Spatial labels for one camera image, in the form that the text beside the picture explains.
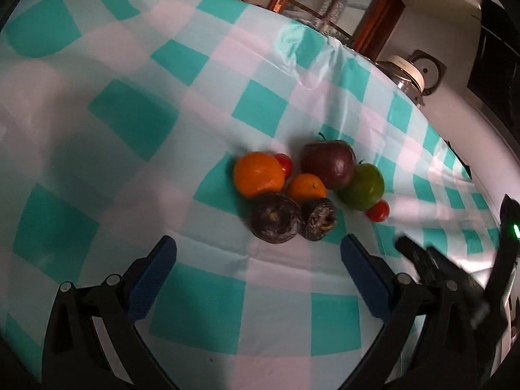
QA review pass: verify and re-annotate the round grey wall fixture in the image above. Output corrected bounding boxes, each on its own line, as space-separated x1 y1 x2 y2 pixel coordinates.
407 49 448 97

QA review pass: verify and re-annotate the teal checkered tablecloth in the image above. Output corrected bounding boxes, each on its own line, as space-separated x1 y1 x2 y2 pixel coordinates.
0 0 513 390

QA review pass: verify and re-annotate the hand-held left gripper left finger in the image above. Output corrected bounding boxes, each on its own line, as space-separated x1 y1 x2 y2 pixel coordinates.
42 235 179 390

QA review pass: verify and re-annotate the wooden glass door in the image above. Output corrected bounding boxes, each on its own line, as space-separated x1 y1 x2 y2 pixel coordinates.
129 0 407 62

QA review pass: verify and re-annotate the dark red apple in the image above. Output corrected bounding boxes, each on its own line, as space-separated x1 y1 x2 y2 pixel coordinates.
300 132 357 190

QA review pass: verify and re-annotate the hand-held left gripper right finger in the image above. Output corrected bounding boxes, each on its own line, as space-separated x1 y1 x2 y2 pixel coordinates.
340 233 478 390

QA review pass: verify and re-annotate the green apple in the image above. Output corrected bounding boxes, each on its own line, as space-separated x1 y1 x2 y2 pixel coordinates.
336 160 385 211

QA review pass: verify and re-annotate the large dark wrinkled fruit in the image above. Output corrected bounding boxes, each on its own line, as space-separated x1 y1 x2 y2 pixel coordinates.
250 193 305 244

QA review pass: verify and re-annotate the small dark wrinkled fruit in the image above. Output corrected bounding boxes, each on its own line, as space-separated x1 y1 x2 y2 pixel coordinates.
302 198 338 242

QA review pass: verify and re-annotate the large orange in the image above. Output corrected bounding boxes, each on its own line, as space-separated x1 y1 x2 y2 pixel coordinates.
233 152 286 199

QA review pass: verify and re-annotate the red cherry tomato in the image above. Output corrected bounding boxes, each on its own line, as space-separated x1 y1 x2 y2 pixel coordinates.
365 200 391 223
274 153 294 179

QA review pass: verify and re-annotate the small orange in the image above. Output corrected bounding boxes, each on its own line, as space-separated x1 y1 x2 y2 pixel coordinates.
287 173 328 204

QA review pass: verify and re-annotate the white lidded metal pot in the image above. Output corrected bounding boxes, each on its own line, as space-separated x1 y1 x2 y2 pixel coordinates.
375 54 428 109

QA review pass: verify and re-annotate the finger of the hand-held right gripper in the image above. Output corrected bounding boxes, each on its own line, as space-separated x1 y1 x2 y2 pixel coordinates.
395 236 441 289
426 246 493 328

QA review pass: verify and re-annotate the black appliance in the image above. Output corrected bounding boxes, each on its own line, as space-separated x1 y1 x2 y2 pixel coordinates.
466 0 520 131

